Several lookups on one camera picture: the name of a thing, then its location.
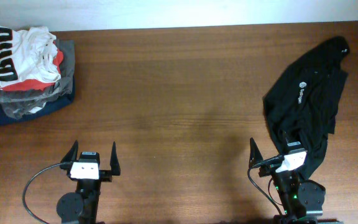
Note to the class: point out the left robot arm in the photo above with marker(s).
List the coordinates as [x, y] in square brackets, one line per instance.
[81, 206]

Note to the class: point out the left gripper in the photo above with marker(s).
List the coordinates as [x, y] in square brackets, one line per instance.
[106, 176]

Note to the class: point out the grey folded garment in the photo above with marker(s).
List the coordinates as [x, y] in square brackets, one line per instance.
[17, 104]

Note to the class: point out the black t-shirt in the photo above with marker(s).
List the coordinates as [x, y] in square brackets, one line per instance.
[301, 107]

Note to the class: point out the red folded garment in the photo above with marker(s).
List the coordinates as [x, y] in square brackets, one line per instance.
[33, 84]

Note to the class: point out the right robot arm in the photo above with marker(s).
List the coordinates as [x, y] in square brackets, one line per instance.
[302, 200]

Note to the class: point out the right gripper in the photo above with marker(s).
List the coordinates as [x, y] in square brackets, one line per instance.
[255, 156]

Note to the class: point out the navy blue folded garment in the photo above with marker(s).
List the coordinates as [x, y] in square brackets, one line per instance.
[50, 107]

